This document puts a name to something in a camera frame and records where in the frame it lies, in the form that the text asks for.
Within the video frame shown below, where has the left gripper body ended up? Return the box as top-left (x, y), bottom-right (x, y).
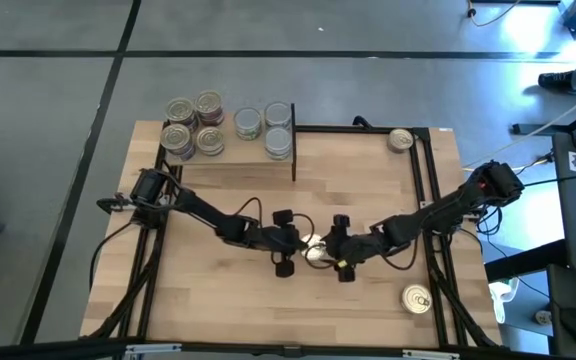
top-left (255, 209), bottom-right (305, 279)

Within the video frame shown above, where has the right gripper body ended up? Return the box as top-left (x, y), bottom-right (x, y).
top-left (328, 214), bottom-right (384, 284)

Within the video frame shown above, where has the blue salmon can pull-tab lid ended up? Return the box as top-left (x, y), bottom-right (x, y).
top-left (400, 283), bottom-right (434, 316)
top-left (300, 233), bottom-right (330, 265)
top-left (164, 96), bottom-right (199, 132)
top-left (196, 126), bottom-right (226, 157)
top-left (194, 89), bottom-right (226, 117)
top-left (159, 123), bottom-right (193, 151)
top-left (386, 127), bottom-right (415, 154)

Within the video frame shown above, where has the black-framed wooden shelf riser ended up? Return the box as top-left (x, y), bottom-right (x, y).
top-left (160, 102), bottom-right (298, 184)

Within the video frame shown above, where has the white plastic object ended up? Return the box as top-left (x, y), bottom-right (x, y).
top-left (487, 277), bottom-right (519, 325)

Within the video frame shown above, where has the person's shoe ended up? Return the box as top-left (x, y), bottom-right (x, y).
top-left (537, 70), bottom-right (576, 91)

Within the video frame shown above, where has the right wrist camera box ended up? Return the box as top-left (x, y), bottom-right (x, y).
top-left (355, 230), bottom-right (390, 259)

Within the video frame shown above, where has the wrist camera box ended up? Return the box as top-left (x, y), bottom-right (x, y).
top-left (225, 217), bottom-right (260, 247)
top-left (355, 230), bottom-right (390, 259)

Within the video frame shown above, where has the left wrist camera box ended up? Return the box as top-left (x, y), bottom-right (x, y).
top-left (225, 217), bottom-right (260, 247)

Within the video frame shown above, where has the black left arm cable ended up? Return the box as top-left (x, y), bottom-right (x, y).
top-left (232, 196), bottom-right (264, 224)

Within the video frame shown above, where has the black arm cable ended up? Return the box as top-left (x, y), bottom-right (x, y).
top-left (232, 196), bottom-right (264, 224)
top-left (385, 234), bottom-right (419, 272)

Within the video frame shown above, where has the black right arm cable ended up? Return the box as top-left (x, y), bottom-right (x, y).
top-left (385, 234), bottom-right (419, 272)

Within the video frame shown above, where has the black aluminium table frame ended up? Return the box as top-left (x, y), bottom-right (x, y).
top-left (85, 124), bottom-right (507, 360)

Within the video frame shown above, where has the silver frame bracket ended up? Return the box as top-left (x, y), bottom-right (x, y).
top-left (125, 342), bottom-right (182, 357)
top-left (401, 348), bottom-right (462, 360)

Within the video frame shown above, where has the black floor cable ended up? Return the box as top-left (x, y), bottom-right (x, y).
top-left (87, 219), bottom-right (137, 292)

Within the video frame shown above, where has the white floor cable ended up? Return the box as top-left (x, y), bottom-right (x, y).
top-left (460, 82), bottom-right (576, 169)

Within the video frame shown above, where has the yellow floor cable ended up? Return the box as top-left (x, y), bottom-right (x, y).
top-left (466, 0), bottom-right (522, 27)

